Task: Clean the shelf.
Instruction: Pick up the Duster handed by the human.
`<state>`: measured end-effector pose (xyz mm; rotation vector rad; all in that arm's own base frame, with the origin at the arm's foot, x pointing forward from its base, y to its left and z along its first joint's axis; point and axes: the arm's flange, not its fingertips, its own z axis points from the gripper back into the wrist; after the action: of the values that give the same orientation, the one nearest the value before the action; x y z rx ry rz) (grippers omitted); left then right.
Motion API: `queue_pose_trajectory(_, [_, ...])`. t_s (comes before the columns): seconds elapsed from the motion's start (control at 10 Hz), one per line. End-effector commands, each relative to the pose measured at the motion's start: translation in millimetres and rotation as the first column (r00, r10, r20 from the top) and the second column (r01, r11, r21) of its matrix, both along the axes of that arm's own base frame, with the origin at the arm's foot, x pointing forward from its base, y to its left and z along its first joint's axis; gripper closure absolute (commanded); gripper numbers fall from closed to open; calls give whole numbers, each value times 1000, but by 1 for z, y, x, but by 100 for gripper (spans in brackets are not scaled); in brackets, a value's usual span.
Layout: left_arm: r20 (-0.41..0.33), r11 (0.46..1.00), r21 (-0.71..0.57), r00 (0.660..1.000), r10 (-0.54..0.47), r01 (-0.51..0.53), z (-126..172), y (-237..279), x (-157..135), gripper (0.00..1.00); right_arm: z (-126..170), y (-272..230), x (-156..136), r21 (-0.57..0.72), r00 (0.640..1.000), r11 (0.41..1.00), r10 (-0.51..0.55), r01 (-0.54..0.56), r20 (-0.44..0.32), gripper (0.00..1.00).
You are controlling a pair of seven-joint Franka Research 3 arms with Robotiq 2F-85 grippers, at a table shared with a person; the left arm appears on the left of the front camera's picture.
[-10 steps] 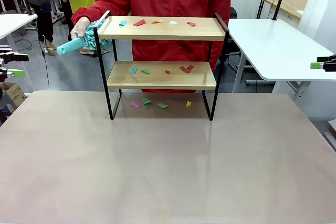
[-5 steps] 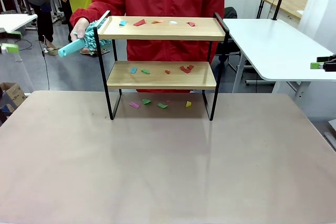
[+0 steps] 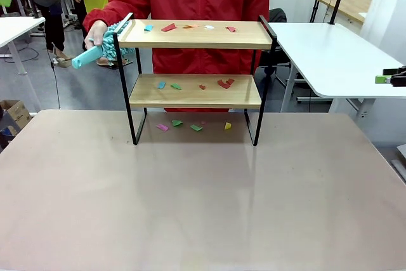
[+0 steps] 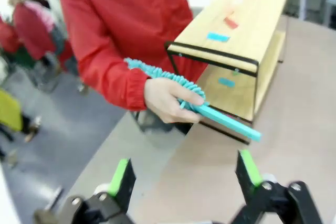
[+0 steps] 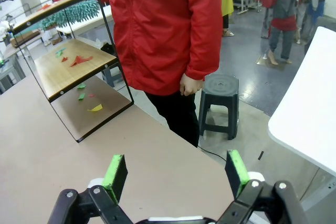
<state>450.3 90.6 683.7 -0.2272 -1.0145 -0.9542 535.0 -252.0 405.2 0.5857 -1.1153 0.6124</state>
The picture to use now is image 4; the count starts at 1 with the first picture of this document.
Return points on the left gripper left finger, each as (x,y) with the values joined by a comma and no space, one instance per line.
(122,179)

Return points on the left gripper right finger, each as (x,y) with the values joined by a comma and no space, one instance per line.
(246,171)

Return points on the teal microfibre duster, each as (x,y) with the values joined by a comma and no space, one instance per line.
(228,123)

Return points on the person's right forearm red sleeve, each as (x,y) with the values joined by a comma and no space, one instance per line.
(118,87)

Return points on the person's right hand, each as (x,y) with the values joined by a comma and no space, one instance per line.
(165,103)

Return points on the large red paper scrap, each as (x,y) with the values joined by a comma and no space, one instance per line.
(231,23)

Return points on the blue paper scrap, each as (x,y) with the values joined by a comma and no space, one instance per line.
(218,37)
(226,82)

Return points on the person in yellow apron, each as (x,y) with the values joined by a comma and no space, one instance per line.
(9,111)

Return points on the person in red jacket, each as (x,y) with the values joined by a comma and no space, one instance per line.
(126,11)

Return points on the person pink top red jacket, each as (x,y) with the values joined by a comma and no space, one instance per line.
(29,30)

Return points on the bystander in red clothes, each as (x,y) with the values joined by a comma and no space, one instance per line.
(8,37)

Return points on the wooden two-tier shelf black frame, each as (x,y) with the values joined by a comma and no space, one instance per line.
(252,24)

